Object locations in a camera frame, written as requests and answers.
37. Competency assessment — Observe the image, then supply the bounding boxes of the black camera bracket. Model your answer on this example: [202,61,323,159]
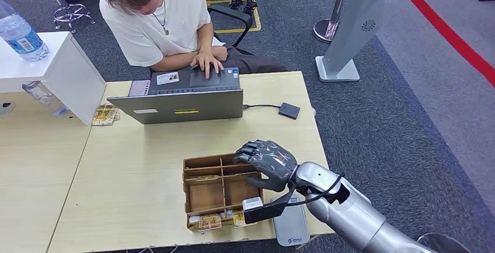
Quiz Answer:
[243,183,298,225]

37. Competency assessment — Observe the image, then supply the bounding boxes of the chrome stanchion post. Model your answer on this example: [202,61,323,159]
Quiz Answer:
[312,0,355,44]

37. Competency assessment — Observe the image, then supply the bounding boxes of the white ID card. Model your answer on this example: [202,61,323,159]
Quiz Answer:
[156,71,180,86]

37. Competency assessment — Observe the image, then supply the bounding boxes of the yellow floor tape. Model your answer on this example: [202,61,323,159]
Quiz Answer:
[207,0,262,34]

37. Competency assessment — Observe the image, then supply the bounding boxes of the grey laptop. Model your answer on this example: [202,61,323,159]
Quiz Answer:
[107,67,245,125]

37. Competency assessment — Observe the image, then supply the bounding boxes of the white desk shelf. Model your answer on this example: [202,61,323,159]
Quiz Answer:
[0,31,107,126]

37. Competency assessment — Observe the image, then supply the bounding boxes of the water bottle blue label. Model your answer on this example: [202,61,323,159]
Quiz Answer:
[0,0,50,63]

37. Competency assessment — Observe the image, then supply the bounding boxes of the black office chair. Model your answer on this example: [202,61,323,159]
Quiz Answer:
[195,0,253,48]

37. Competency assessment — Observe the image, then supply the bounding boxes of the person's right hand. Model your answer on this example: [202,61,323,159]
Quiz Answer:
[210,45,229,63]

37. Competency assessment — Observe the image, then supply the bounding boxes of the brown cardboard organizer box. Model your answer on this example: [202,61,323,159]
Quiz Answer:
[182,153,265,232]

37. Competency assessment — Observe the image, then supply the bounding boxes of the person's pendant necklace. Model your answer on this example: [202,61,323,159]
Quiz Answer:
[152,0,170,36]

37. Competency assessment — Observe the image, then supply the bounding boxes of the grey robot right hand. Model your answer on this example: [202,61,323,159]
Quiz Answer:
[232,140,299,193]

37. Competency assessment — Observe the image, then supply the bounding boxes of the person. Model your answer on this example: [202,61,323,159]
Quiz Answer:
[88,0,289,79]

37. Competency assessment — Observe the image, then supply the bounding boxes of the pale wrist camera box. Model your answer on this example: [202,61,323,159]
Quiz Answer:
[242,196,264,212]

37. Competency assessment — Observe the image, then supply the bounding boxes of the clear plastic bottle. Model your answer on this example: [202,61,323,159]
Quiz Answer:
[22,81,71,117]

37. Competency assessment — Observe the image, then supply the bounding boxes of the small black USB device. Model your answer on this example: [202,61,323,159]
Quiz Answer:
[278,102,301,120]

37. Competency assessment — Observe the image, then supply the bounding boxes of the black smartphone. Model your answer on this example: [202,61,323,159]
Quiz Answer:
[128,79,152,97]

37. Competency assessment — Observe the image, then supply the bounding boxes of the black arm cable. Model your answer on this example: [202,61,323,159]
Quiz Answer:
[288,174,346,207]

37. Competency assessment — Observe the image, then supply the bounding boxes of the white card reader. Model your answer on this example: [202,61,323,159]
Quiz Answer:
[271,195,311,247]

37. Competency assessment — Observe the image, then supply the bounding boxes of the grey kiosk stand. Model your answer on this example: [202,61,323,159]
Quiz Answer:
[315,0,386,83]

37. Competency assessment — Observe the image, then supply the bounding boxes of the person's left hand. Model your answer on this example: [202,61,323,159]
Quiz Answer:
[190,50,225,79]

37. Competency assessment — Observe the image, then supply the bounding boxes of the round glossy dark disc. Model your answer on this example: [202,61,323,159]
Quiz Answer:
[417,233,472,253]

